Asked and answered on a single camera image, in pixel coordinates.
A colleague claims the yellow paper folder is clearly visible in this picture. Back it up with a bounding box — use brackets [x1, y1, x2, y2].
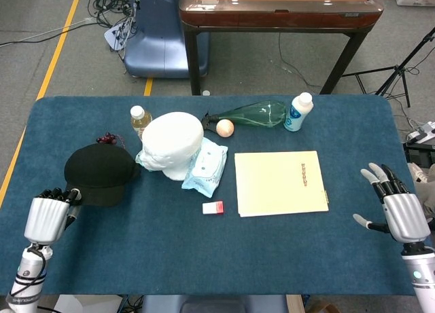
[234, 151, 330, 218]

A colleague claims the green glass spray bottle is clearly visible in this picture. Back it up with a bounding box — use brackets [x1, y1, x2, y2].
[202, 100, 288, 129]

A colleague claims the brown mahjong table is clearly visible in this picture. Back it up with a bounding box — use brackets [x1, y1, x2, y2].
[179, 0, 385, 96]

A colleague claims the purple grape bunch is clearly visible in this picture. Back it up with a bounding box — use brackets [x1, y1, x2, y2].
[96, 132, 126, 147]

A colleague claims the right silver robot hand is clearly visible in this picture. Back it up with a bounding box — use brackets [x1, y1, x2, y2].
[352, 162, 432, 243]

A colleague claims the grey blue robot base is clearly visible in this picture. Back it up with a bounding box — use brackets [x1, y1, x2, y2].
[141, 294, 288, 313]

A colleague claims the small white red box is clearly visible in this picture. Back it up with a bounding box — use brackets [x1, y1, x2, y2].
[202, 200, 225, 215]

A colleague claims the white mannequin head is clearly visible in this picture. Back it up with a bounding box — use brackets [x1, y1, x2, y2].
[141, 111, 205, 181]

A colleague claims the white sneaker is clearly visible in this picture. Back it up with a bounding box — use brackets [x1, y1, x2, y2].
[407, 162, 430, 183]

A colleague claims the black baseball cap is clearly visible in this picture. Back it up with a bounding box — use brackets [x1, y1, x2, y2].
[63, 143, 141, 208]

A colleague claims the peach coloured ball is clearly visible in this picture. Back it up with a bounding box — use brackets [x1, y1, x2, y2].
[215, 119, 235, 138]

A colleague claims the blue grey machine base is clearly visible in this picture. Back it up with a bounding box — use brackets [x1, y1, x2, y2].
[122, 0, 210, 79]

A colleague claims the crumpled teal white cloth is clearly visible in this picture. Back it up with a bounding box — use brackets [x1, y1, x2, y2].
[135, 149, 150, 170]

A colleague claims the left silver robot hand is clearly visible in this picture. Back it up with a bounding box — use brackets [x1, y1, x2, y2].
[23, 187, 84, 243]

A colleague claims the white bottle with blue label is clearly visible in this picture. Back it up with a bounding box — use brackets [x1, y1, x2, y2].
[283, 92, 314, 133]

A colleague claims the clear tea bottle white cap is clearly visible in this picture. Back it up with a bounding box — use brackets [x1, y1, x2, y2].
[130, 105, 153, 141]

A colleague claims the white power strip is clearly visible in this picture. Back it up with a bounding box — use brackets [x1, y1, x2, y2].
[406, 121, 435, 144]

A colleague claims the black cable bundle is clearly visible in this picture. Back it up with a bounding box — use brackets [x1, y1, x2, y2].
[88, 0, 141, 52]

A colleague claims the light blue wet wipes pack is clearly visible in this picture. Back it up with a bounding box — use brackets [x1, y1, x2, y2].
[181, 138, 228, 197]

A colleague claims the black tripod stand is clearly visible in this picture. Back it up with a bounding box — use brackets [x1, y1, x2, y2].
[341, 27, 435, 109]

